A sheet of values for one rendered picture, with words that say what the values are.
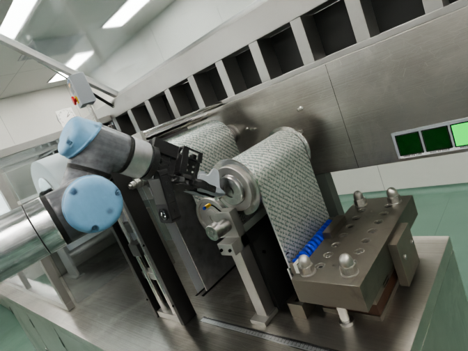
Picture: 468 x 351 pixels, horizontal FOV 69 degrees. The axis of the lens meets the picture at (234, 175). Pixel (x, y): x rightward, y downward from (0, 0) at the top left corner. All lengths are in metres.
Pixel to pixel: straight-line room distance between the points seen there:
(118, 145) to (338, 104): 0.59
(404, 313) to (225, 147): 0.64
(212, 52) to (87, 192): 0.80
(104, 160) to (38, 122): 5.90
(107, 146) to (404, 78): 0.67
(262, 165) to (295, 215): 0.16
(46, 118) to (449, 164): 5.78
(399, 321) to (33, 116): 6.19
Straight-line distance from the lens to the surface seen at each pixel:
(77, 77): 1.26
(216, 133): 1.05
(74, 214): 0.47
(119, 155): 0.64
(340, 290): 0.75
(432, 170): 3.54
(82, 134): 0.62
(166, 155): 0.71
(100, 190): 0.47
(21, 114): 6.48
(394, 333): 0.81
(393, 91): 0.92
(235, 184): 0.78
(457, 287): 1.11
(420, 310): 0.85
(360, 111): 0.95
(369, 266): 0.77
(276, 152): 0.87
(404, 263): 0.88
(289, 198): 0.87
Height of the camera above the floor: 1.44
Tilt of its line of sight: 12 degrees down
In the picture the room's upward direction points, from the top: 22 degrees counter-clockwise
